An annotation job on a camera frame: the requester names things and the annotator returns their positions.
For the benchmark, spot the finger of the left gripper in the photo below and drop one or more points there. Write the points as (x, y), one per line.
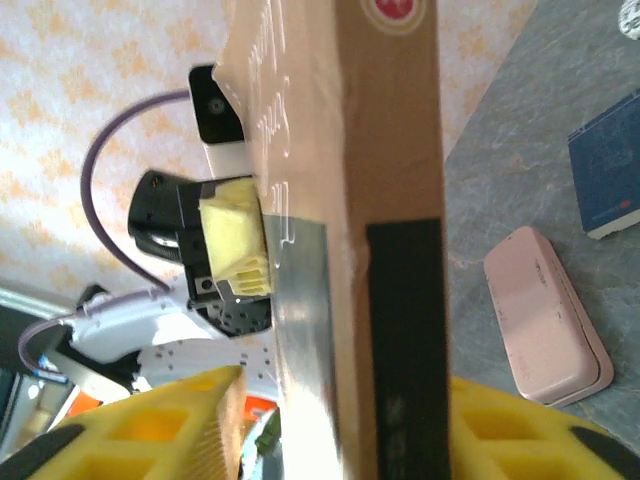
(232, 240)

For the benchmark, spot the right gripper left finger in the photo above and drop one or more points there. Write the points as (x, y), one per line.
(150, 435)

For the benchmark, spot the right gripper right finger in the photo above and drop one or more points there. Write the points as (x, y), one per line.
(525, 440)

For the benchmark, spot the pink pencil case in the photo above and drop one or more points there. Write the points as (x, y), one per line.
(540, 320)

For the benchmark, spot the brown book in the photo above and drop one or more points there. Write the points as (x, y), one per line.
(390, 150)

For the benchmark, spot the blue book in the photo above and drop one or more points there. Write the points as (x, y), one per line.
(607, 170)

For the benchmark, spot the black white printed pouch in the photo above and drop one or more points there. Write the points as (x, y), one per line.
(631, 17)

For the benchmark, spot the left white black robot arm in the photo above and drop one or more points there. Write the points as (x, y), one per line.
(125, 325)

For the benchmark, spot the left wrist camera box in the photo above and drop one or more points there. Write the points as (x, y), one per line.
(216, 112)

